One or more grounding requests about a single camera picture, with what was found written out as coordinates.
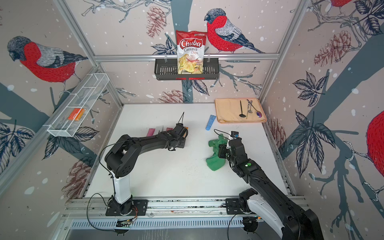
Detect black spoon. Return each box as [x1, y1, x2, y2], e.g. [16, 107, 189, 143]
[239, 102, 246, 118]

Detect Chuba cassava chips bag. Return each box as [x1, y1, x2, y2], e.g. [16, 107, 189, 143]
[176, 31, 207, 74]

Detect iridescent purple spoon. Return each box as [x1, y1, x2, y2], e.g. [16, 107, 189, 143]
[247, 100, 263, 118]

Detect black wire wall basket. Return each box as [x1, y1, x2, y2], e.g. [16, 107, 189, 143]
[154, 58, 220, 81]

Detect magenta toothpaste tube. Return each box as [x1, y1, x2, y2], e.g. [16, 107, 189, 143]
[147, 128, 156, 137]

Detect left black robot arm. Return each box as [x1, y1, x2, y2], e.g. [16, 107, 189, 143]
[105, 123, 188, 216]

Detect patterned handle utensil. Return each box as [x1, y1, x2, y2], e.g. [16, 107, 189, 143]
[246, 102, 252, 119]

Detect blue toothpaste tube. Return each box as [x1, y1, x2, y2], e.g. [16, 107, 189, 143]
[206, 115, 216, 131]

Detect green cleaning cloth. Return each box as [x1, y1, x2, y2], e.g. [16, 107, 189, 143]
[206, 134, 228, 171]

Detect orange packet in shelf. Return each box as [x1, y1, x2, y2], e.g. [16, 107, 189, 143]
[68, 108, 86, 121]

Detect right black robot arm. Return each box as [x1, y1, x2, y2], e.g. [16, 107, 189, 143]
[218, 138, 324, 240]

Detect white toothpaste tube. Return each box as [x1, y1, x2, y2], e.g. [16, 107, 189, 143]
[155, 126, 164, 135]

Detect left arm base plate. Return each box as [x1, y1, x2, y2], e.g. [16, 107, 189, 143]
[106, 198, 149, 217]

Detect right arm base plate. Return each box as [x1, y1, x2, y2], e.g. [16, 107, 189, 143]
[222, 198, 267, 215]

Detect pink tray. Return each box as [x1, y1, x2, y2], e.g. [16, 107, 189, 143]
[214, 97, 268, 124]

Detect white wire wall shelf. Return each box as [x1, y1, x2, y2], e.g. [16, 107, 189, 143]
[44, 73, 110, 137]

